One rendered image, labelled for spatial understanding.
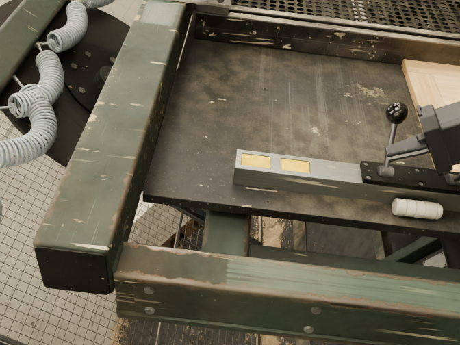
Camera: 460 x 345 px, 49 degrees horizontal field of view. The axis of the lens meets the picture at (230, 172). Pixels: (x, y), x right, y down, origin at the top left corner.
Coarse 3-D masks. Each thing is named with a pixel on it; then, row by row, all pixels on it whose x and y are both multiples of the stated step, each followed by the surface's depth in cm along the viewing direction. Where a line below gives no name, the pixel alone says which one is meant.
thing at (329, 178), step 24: (240, 168) 87; (264, 168) 87; (312, 168) 89; (336, 168) 89; (312, 192) 89; (336, 192) 89; (360, 192) 89; (384, 192) 88; (408, 192) 88; (432, 192) 87
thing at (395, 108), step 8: (392, 104) 85; (400, 104) 84; (392, 112) 84; (400, 112) 84; (408, 112) 85; (392, 120) 85; (400, 120) 85; (392, 128) 86; (392, 136) 86; (384, 168) 87; (392, 168) 87; (384, 176) 87; (392, 176) 87
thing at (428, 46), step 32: (192, 0) 116; (224, 0) 118; (224, 32) 123; (256, 32) 122; (288, 32) 122; (320, 32) 121; (352, 32) 121; (384, 32) 122; (416, 32) 123; (448, 64) 124
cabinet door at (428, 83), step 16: (416, 64) 123; (432, 64) 123; (416, 80) 117; (432, 80) 118; (448, 80) 119; (416, 96) 113; (432, 96) 113; (448, 96) 114; (416, 112) 111; (432, 160) 99
